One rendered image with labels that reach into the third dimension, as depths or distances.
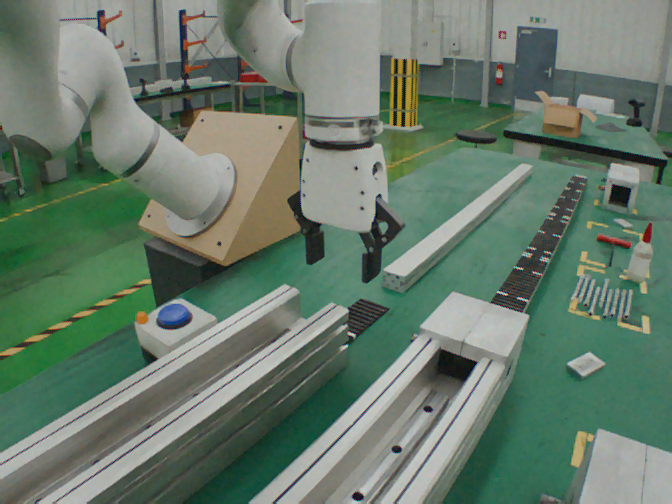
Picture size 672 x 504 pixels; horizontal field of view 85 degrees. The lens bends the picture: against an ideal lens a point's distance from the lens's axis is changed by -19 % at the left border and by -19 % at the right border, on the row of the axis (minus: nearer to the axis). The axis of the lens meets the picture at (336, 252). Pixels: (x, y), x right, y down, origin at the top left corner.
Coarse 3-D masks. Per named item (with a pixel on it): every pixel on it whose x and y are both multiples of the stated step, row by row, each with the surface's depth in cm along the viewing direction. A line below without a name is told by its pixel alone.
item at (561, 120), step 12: (540, 96) 225; (204, 108) 605; (552, 108) 219; (564, 108) 240; (576, 108) 236; (180, 120) 594; (192, 120) 582; (552, 120) 219; (564, 120) 216; (576, 120) 214; (552, 132) 225; (564, 132) 220; (576, 132) 216
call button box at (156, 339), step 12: (180, 300) 58; (156, 312) 55; (192, 312) 55; (204, 312) 55; (144, 324) 52; (156, 324) 52; (180, 324) 52; (192, 324) 53; (204, 324) 53; (216, 324) 54; (144, 336) 52; (156, 336) 50; (168, 336) 50; (180, 336) 50; (192, 336) 51; (144, 348) 54; (156, 348) 51; (168, 348) 49; (156, 360) 52
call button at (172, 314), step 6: (168, 306) 54; (174, 306) 54; (180, 306) 54; (162, 312) 52; (168, 312) 52; (174, 312) 52; (180, 312) 53; (186, 312) 53; (162, 318) 52; (168, 318) 51; (174, 318) 52; (180, 318) 52; (186, 318) 53; (168, 324) 51; (174, 324) 52
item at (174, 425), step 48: (288, 288) 56; (240, 336) 48; (288, 336) 47; (336, 336) 51; (144, 384) 39; (192, 384) 44; (240, 384) 40; (288, 384) 45; (48, 432) 32; (96, 432) 35; (144, 432) 33; (192, 432) 35; (240, 432) 41; (0, 480) 27; (48, 480) 31; (96, 480) 28; (144, 480) 31; (192, 480) 36
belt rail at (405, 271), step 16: (512, 176) 127; (528, 176) 138; (496, 192) 112; (512, 192) 122; (464, 208) 100; (480, 208) 100; (448, 224) 91; (464, 224) 91; (432, 240) 83; (448, 240) 84; (416, 256) 77; (432, 256) 79; (384, 272) 72; (400, 272) 72; (416, 272) 74; (400, 288) 72
